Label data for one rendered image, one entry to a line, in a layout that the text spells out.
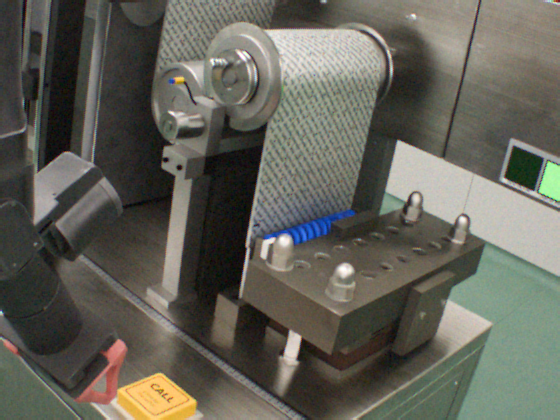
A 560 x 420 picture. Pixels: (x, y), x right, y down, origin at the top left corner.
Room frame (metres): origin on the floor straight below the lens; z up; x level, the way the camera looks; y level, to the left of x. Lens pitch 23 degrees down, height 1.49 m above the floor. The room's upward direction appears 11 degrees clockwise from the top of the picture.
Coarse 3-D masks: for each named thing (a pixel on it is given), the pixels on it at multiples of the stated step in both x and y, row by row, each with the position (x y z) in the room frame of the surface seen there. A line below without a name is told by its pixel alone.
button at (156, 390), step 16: (144, 384) 0.71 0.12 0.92; (160, 384) 0.72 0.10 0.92; (128, 400) 0.67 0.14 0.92; (144, 400) 0.68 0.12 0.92; (160, 400) 0.69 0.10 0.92; (176, 400) 0.69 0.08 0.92; (192, 400) 0.70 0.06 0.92; (144, 416) 0.66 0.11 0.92; (160, 416) 0.66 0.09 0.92; (176, 416) 0.67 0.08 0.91
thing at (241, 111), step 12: (240, 36) 0.98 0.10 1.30; (216, 48) 1.00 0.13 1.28; (228, 48) 0.99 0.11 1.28; (252, 48) 0.96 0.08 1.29; (264, 60) 0.95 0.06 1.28; (264, 72) 0.94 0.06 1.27; (264, 84) 0.94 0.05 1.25; (216, 96) 0.99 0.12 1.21; (264, 96) 0.94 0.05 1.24; (228, 108) 0.97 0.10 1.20; (240, 108) 0.96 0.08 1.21; (252, 108) 0.95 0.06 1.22
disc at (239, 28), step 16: (224, 32) 1.00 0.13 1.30; (240, 32) 0.98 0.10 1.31; (256, 32) 0.97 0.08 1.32; (240, 48) 0.98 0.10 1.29; (272, 48) 0.95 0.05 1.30; (272, 64) 0.94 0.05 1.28; (208, 80) 1.01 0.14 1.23; (272, 80) 0.94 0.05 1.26; (208, 96) 1.01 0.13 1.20; (272, 96) 0.94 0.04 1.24; (272, 112) 0.93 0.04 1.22; (240, 128) 0.96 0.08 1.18; (256, 128) 0.95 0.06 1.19
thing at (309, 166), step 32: (288, 128) 0.97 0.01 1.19; (320, 128) 1.03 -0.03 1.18; (352, 128) 1.09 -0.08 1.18; (288, 160) 0.98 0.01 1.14; (320, 160) 1.04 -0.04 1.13; (352, 160) 1.11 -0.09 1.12; (256, 192) 0.94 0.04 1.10; (288, 192) 0.99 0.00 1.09; (320, 192) 1.05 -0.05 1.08; (352, 192) 1.12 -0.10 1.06; (288, 224) 1.00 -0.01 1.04
